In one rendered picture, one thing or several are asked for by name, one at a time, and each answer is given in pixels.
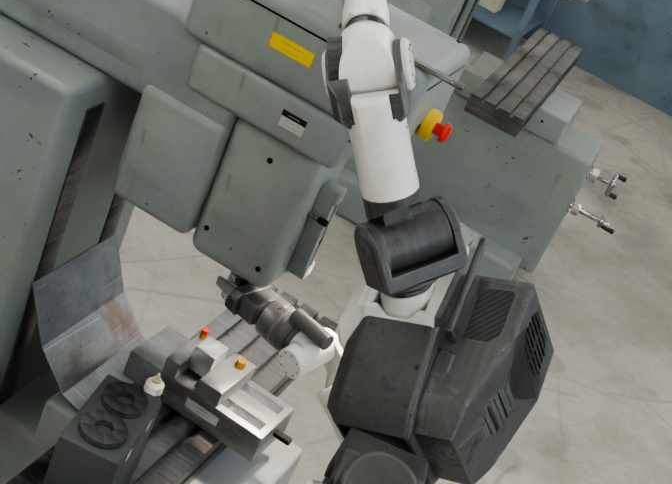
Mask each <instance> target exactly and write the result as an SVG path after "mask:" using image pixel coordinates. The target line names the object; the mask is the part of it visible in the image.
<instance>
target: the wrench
mask: <svg viewBox="0 0 672 484"><path fill-rule="evenodd" d="M413 58H414V57H413ZM414 64H415V66H416V67H418V68H420V69H422V70H423V71H425V72H427V73H429V74H431V75H433V76H434V77H436V78H438V79H440V80H442V81H444V82H446V83H447V84H449V85H451V86H453V87H455V88H457V89H459V90H460V91H462V90H463V89H465V87H466V85H464V84H462V83H461V82H459V81H457V80H455V79H453V78H451V77H449V76H448V75H446V74H444V73H442V72H440V71H438V70H436V69H435V68H433V67H431V66H429V65H427V64H425V63H423V62H422V61H420V60H418V59H416V58H414Z"/></svg>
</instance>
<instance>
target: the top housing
mask: <svg viewBox="0 0 672 484"><path fill-rule="evenodd" d="M387 6H388V9H389V14H390V30H391V31H392V32H393V34H394V36H395V39H399V38H406V39H408V40H409V41H410V44H411V48H412V50H413V57H414V58H416V59H418V60H420V61H422V62H423V63H425V64H427V65H429V66H431V67H433V68H435V69H436V70H438V71H440V72H442V73H444V74H446V75H448V76H449V77H451V78H453V79H455V80H457V81H458V80H459V78H460V76H461V74H462V71H463V69H464V67H465V65H466V63H467V61H468V59H469V55H470V53H469V49H468V47H467V46H466V45H465V44H464V43H462V42H461V41H460V40H456V39H454V38H452V37H451V36H449V35H447V34H445V33H443V32H441V31H439V30H438V29H436V28H434V27H432V26H430V25H428V24H427V23H425V22H423V21H421V20H419V19H417V18H415V17H414V16H412V15H410V14H408V13H406V12H404V11H402V10H401V9H399V8H397V7H395V6H393V5H391V4H389V3H388V2H387ZM343 7H344V0H192V3H191V6H190V9H189V12H188V15H187V18H186V21H185V28H186V30H187V32H188V33H189V34H190V35H192V36H194V37H195V38H197V39H199V40H201V41H202V42H204V43H206V44H208V45H209V46H211V47H213V48H215V49H216V50H218V51H220V52H222V53H224V54H225V55H227V56H229V57H231V58H232V59H234V60H236V61H238V62H239V63H241V64H243V65H245V66H246V67H248V68H250V69H252V70H254V71H255V72H257V73H259V74H261V75H262V76H264V77H266V78H268V79H269V80H271V81H273V82H275V83H276V84H278V85H280V86H282V87H283V88H285V89H287V90H289V91H291V92H292V93H294V94H296V95H298V96H299V97H301V98H303V99H305V100H306V101H308V102H310V103H312V104H313V105H315V106H317V107H319V108H321V109H322V110H324V111H326V112H328V113H329V114H331V115H333V113H332V108H331V103H330V99H329V97H328V95H327V93H326V89H325V85H324V81H323V74H322V66H321V65H322V54H323V53H324V51H325V50H327V38H330V37H337V36H341V34H342V29H340V28H339V24H340V23H342V11H343ZM415 74H416V86H415V87H414V88H413V90H410V95H411V112H410V113H409V115H408V116H407V122H408V128H409V134H410V137H412V136H413V135H415V134H416V133H415V131H416V128H417V126H418V125H420V124H422V122H423V121H424V119H425V117H426V116H427V114H428V113H429V112H430V111H431V110H432V109H434V108H435V109H437V110H438V111H440V112H442V113H443V112H444V110H445V108H446V106H447V103H448V101H449V99H450V97H451V95H452V93H453V91H454V89H455V87H453V86H451V85H449V84H447V83H446V82H444V81H442V80H440V79H438V78H436V77H434V76H433V75H431V74H429V73H427V72H425V71H423V70H422V69H420V68H418V67H416V66H415Z"/></svg>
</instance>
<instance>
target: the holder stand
mask: <svg viewBox="0 0 672 484"><path fill-rule="evenodd" d="M161 404H162V400H161V399H159V398H157V397H155V396H153V395H151V394H149V393H147V392H144V391H142V390H141V389H140V388H138V387H137V386H135V385H132V384H129V383H126V382H124V381H122V380H120V379H118V378H116V377H114V376H111V375H109V374H108V375H107V376H106V377H105V378H104V380H103V381H102V382H101V384H100V385H99V386H98V387H97V389H96V390H95V391H94V392H93V394H92V395H91V396H90V398H89V399H88V400H87V401H86V403H85V404H84V405H83V406H82V408H81V409H80V410H79V412H78V413H77V414H76V415H75V417H74V418H73V419H72V421H71V422H70V423H69V424H68V426H67V427H66V428H65V429H64V431H63V432H62V433H61V435H60V436H59V438H58V441H57V444H56V447H55V450H54V453H53V456H52V458H51V461H50V464H49V467H48V470H47V473H46V476H45V479H44V481H43V484H126V483H127V482H128V480H129V479H130V477H131V476H132V474H133V473H134V471H135V470H136V468H137V465H138V463H139V460H140V458H141V455H142V453H143V450H144V447H145V445H146V442H147V440H148V437H149V435H150V432H151V430H152V427H153V425H154V422H155V420H156V417H157V414H158V412H159V409H160V407H161Z"/></svg>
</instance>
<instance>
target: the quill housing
mask: <svg viewBox="0 0 672 484"><path fill-rule="evenodd" d="M346 160H347V159H346ZM346 160H345V161H344V162H342V163H341V164H339V165H338V166H336V167H335V168H332V169H329V168H326V167H325V166H323V165H321V164H319V163H318V162H316V161H314V160H312V159H311V158H309V157H307V156H305V155H304V154H302V153H300V152H299V151H297V150H295V149H293V148H292V147H290V146H288V145H286V144H285V143H283V142H281V141H280V140H278V139H276V138H274V137H273V136H271V135H269V134H267V133H266V132H264V131H262V130H261V129H259V128H257V127H255V126H254V125H252V124H250V123H248V122H247V121H245V120H243V119H242V118H239V119H238V120H237V122H236V123H235V126H234V129H233V131H232V134H231V137H230V139H229V142H228V144H227V147H226V150H225V152H224V155H223V158H222V160H221V163H220V166H219V168H218V171H217V174H216V176H215V179H214V182H213V184H212V187H211V190H210V192H209V195H208V197H207V200H206V203H205V205H204V208H203V211H202V213H201V216H200V219H199V221H198V224H197V227H196V229H195V232H194V235H193V244H194V246H195V248H196V249H197V250H198V251H199V252H201V253H203V254H204V255H206V256H207V257H209V258H211V259H212V260H214V261H216V262H217V263H219V264H221V265H222V266H224V267H226V268H227V269H229V270H230V271H232V272H234V273H235V274H237V275H239V276H240V277H242V278H244V279H245V280H247V281H248V282H250V283H252V284H253V285H255V286H258V287H266V286H269V285H270V284H272V283H273V282H274V281H275V280H277V279H278V278H279V277H280V276H282V275H283V274H284V273H285V272H287V271H288V270H287V267H288V265H289V263H290V260H291V258H292V256H293V253H294V251H295V249H296V246H297V244H298V242H299V239H300V237H301V235H302V232H303V230H304V227H305V225H306V223H307V220H308V218H309V216H307V214H308V212H309V211H310V212H311V211H312V209H313V206H314V204H315V202H316V199H317V197H318V195H319V192H320V190H321V188H322V186H323V185H324V184H325V183H327V182H328V181H329V180H332V181H334V182H336V183H337V181H338V179H339V176H340V174H341V172H342V169H343V167H344V165H345V163H346Z"/></svg>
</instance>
